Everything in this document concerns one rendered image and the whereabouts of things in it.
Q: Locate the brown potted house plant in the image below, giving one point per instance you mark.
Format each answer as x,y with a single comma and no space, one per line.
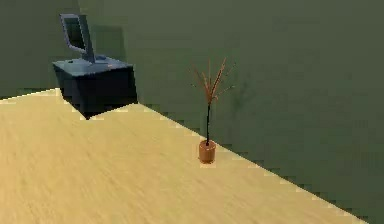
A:
207,151

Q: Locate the dark blue cabinet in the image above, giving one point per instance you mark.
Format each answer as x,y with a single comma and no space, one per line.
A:
100,85

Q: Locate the grey television set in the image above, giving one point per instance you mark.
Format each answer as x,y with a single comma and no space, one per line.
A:
78,35

